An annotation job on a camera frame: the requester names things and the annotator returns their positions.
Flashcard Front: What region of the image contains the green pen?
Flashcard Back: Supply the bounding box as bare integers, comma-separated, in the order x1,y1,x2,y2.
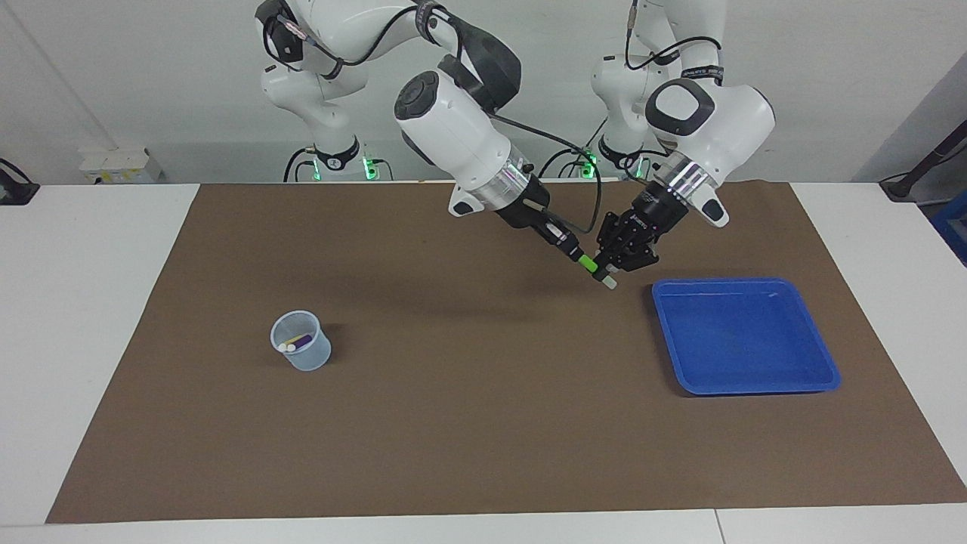
577,253,619,291

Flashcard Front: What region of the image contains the blue plastic tray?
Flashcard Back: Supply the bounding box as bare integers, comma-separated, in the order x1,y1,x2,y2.
651,277,842,397

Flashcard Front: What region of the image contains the brown table mat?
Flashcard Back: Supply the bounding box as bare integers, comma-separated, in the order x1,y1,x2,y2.
45,180,967,524

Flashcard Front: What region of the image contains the translucent plastic cup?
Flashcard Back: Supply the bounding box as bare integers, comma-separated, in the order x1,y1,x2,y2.
270,309,332,372

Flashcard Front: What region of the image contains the blue storage box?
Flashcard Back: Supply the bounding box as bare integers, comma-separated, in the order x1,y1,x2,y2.
928,193,967,267

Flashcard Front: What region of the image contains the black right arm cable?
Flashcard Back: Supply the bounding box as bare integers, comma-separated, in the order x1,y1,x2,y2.
261,0,604,235

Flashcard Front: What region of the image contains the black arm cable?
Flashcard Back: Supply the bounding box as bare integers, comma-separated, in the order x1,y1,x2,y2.
261,0,604,235
624,0,724,73

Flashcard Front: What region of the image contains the black left base cable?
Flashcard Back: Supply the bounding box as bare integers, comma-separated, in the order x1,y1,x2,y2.
538,113,609,180

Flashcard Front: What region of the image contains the black base cable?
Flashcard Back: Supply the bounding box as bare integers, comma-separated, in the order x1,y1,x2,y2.
283,147,318,184
538,113,609,180

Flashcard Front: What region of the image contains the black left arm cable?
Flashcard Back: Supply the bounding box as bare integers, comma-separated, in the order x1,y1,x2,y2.
624,0,724,73

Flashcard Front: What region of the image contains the black right base cable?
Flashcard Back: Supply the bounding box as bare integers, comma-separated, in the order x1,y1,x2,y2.
283,147,318,184

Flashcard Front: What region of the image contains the white wall socket box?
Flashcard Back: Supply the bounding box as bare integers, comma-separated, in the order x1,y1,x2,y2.
79,147,163,185

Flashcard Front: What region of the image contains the black clamp mount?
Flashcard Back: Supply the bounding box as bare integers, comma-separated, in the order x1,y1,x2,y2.
0,157,40,206

